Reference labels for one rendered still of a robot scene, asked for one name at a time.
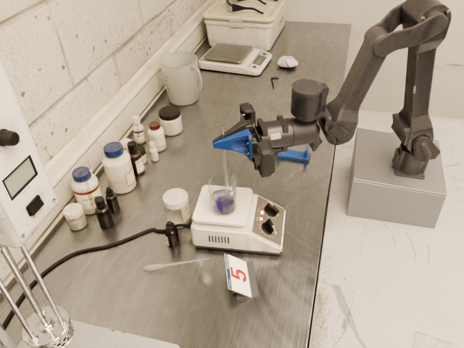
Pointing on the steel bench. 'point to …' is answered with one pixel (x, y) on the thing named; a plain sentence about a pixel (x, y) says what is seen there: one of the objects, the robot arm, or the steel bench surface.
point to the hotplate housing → (235, 236)
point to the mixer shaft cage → (39, 335)
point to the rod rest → (295, 155)
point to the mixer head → (20, 173)
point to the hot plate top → (202, 207)
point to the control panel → (266, 219)
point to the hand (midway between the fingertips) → (230, 141)
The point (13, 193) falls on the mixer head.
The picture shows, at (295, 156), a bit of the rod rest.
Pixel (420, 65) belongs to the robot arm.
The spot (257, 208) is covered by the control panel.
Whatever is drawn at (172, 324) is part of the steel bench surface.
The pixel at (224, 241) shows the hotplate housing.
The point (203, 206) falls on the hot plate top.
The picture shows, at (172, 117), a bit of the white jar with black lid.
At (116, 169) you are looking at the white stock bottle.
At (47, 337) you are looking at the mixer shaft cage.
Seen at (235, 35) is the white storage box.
